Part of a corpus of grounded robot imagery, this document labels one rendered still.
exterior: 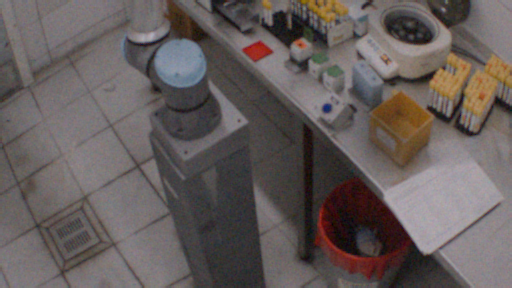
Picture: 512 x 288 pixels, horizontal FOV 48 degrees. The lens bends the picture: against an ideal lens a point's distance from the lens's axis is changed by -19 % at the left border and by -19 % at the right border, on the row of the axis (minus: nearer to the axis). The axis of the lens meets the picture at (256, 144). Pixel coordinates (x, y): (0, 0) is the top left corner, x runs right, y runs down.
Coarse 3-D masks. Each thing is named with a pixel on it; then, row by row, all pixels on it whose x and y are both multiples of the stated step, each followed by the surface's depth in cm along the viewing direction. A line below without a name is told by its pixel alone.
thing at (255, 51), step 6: (258, 42) 202; (246, 48) 201; (252, 48) 201; (258, 48) 201; (264, 48) 200; (270, 48) 199; (246, 54) 199; (252, 54) 199; (258, 54) 199; (264, 54) 198; (270, 54) 199
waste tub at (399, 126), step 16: (400, 96) 174; (384, 112) 173; (400, 112) 178; (416, 112) 171; (384, 128) 166; (400, 128) 176; (416, 128) 175; (384, 144) 170; (400, 144) 163; (416, 144) 167; (400, 160) 167
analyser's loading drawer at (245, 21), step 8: (216, 0) 213; (224, 0) 213; (232, 0) 207; (224, 8) 208; (232, 8) 209; (240, 8) 204; (232, 16) 205; (240, 16) 206; (248, 16) 206; (256, 16) 203; (240, 24) 202; (248, 24) 203; (256, 24) 205
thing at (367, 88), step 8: (360, 64) 180; (352, 72) 182; (360, 72) 178; (368, 72) 178; (352, 80) 184; (360, 80) 180; (368, 80) 175; (376, 80) 175; (352, 88) 186; (360, 88) 182; (368, 88) 177; (376, 88) 175; (360, 96) 184; (368, 96) 179; (376, 96) 178; (360, 104) 182; (368, 104) 181; (376, 104) 180; (368, 112) 181
